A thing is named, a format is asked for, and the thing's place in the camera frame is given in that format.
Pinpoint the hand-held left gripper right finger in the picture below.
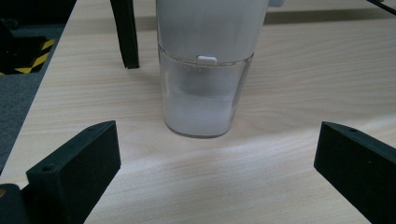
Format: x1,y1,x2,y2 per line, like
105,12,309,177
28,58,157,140
313,120,396,224

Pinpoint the black stand leg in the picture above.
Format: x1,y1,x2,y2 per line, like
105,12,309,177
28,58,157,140
109,0,140,70
366,0,396,17

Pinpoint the white dispenser with clear base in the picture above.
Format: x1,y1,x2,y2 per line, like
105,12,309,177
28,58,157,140
155,0,285,139

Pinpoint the black base with yellow-black stripes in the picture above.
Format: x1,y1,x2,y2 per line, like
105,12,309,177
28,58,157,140
0,18,56,76

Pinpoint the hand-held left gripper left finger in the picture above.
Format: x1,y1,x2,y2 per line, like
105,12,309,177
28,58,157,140
20,119,122,224

